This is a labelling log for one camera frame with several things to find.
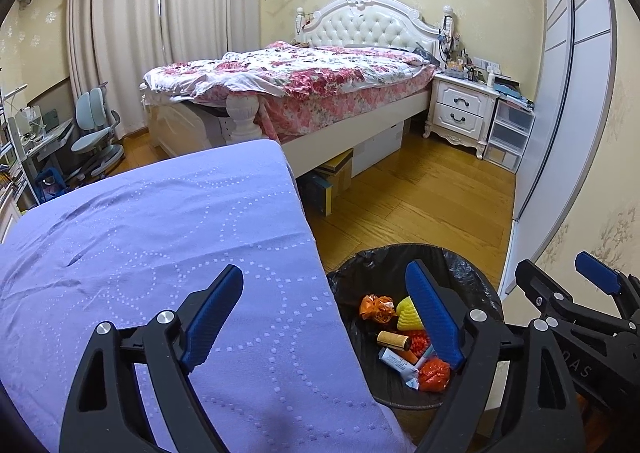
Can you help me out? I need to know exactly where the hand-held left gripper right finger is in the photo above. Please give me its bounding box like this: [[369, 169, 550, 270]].
[[404, 259, 587, 453]]

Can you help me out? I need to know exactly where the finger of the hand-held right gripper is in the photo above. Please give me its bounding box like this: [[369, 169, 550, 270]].
[[574, 251, 640, 314], [515, 259, 631, 334]]

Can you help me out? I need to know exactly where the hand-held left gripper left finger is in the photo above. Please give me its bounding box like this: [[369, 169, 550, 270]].
[[59, 264, 245, 453]]

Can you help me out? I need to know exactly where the yellow foam net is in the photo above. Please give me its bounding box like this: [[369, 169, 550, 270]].
[[395, 297, 426, 332]]

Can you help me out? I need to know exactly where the small cylindrical tube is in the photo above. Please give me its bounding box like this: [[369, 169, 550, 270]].
[[376, 330, 413, 351]]

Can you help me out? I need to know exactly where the red-orange wrapper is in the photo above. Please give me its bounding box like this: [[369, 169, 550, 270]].
[[417, 357, 452, 393]]

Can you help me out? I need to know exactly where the grey white wrapper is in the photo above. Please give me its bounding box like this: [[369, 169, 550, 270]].
[[378, 348, 421, 379]]

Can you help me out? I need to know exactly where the orange foil wrapper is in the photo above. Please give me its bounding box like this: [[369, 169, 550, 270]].
[[359, 294, 396, 324]]

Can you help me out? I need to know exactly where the round bin with black bag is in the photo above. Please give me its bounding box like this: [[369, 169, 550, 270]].
[[325, 243, 503, 411]]

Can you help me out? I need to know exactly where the purple tablecloth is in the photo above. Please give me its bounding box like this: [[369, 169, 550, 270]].
[[0, 139, 418, 453]]

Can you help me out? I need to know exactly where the clear plastic drawer unit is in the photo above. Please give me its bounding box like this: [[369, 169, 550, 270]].
[[484, 98, 536, 173]]

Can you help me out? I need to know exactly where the blue yellow box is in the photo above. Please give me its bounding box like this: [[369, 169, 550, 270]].
[[300, 173, 335, 216]]

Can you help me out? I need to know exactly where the brown cardboard box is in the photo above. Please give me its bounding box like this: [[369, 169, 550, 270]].
[[317, 156, 353, 199]]

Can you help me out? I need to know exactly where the white storage box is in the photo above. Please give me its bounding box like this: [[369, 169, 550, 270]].
[[350, 120, 406, 179]]

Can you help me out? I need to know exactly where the white sliding wardrobe door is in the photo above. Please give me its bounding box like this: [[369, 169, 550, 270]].
[[500, 0, 618, 294]]

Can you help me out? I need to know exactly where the stack of books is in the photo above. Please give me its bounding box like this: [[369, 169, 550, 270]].
[[492, 76, 536, 109]]

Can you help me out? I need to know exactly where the white nightstand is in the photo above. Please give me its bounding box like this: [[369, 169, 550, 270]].
[[424, 73, 501, 160]]

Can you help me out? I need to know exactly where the blue stool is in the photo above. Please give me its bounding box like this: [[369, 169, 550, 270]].
[[35, 168, 68, 201]]

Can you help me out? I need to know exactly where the light blue desk chair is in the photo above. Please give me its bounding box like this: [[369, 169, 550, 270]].
[[70, 83, 126, 179]]

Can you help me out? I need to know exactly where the white study desk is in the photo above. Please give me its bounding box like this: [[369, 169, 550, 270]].
[[10, 106, 76, 204]]

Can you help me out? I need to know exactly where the pile of nightstand clutter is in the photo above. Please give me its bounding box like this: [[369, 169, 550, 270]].
[[437, 6, 501, 84]]

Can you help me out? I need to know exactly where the dark blue cloth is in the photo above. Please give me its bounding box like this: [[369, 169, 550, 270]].
[[400, 47, 441, 69]]

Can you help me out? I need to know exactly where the floral quilt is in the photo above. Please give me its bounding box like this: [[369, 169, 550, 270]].
[[142, 40, 436, 144]]

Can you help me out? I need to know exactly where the bed with floral bedding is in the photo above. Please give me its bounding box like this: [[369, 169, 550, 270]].
[[142, 0, 457, 179]]

